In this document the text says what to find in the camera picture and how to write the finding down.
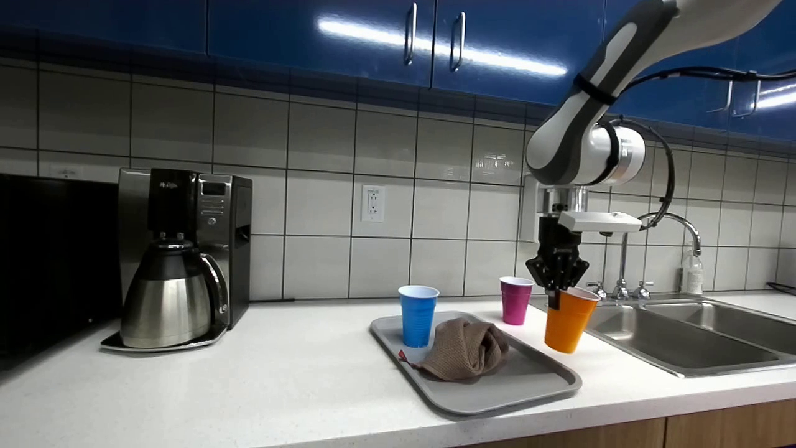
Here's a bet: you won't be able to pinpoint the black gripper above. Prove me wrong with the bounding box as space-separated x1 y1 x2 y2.
525 213 592 315

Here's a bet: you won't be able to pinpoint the orange plastic cup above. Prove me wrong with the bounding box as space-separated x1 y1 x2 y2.
541 287 601 357

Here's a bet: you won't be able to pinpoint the mauve plastic cup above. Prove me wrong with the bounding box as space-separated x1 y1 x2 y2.
498 274 537 329

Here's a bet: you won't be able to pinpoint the gray plastic tray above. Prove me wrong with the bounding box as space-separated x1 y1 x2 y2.
368 311 585 421

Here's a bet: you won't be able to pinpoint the blue plastic cup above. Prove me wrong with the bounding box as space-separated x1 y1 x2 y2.
396 284 443 352

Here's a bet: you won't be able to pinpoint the brown crumpled cloth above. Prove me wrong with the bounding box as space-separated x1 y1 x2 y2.
397 315 511 383

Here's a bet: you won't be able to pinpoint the translucent soap bottle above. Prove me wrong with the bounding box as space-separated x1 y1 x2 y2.
677 248 709 300

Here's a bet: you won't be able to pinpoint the stainless steel double sink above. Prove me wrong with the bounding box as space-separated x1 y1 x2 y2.
529 292 796 382

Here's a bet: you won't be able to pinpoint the chrome gooseneck faucet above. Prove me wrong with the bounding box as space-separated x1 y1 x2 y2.
611 209 703 301

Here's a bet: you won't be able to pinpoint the wooden lower cabinets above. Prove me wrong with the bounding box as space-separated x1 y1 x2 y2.
458 397 796 448

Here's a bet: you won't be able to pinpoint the black coffee maker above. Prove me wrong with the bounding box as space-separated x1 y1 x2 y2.
100 167 253 357

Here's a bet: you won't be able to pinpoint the stainless steel coffee carafe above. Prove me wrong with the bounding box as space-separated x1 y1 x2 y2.
118 241 229 352

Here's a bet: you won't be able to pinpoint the blue upper cabinets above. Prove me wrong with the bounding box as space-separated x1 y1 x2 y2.
0 0 796 151

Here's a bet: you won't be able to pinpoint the black microwave oven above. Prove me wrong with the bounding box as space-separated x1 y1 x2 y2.
0 172 123 372

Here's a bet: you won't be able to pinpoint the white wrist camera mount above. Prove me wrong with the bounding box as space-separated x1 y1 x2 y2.
553 207 644 236

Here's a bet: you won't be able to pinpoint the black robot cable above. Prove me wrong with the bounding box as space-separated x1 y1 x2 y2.
607 63 796 235

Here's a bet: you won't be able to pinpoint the white wall outlet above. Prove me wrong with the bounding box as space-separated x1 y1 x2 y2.
357 182 389 226

